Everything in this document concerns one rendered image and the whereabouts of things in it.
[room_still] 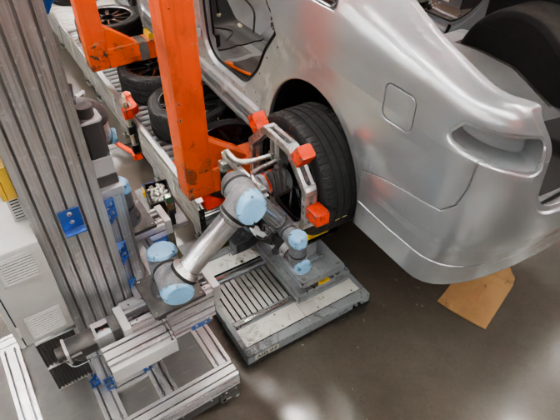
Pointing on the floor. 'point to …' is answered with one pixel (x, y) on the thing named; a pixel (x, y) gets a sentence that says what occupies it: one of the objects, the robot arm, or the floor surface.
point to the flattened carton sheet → (478, 297)
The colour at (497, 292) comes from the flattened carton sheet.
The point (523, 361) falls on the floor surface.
